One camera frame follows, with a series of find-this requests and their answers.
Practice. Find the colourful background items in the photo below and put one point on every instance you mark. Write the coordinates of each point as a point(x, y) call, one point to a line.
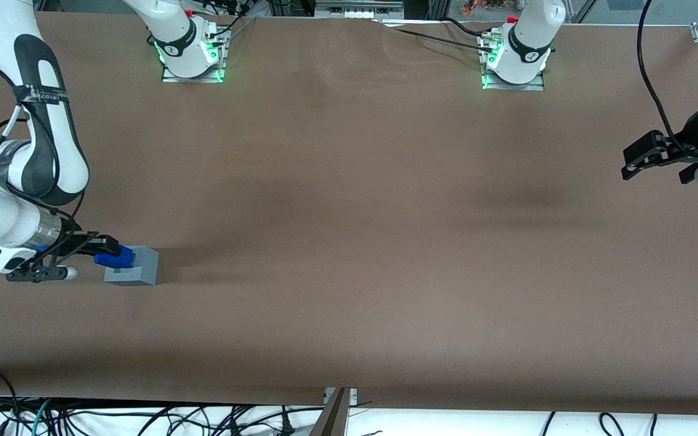
point(476, 7)

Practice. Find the silver metal bracket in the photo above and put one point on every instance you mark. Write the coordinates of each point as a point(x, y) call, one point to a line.
point(354, 396)

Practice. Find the blue plastic part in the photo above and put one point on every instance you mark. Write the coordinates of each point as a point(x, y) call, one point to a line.
point(125, 257)

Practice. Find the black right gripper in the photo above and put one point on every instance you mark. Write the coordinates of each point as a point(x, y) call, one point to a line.
point(76, 241)

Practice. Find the brown table cover sheet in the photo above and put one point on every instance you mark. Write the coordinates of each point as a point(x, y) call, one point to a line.
point(385, 272)

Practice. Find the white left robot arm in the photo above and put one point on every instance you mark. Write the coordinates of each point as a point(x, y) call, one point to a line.
point(528, 36)

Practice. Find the grey metal bar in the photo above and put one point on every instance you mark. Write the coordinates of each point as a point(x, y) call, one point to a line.
point(334, 418)

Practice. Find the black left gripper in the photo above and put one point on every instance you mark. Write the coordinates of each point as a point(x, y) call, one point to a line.
point(690, 140)

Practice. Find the gray square base block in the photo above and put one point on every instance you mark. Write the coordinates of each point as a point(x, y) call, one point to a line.
point(146, 271)

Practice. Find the grey device with white connectors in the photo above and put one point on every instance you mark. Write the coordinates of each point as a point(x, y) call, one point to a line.
point(355, 7)

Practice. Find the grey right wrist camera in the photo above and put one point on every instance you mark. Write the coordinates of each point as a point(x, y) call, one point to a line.
point(34, 277)

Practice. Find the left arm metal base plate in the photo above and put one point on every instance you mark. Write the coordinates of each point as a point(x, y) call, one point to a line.
point(515, 86)

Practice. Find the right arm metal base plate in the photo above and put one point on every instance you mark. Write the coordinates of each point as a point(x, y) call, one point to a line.
point(194, 79)

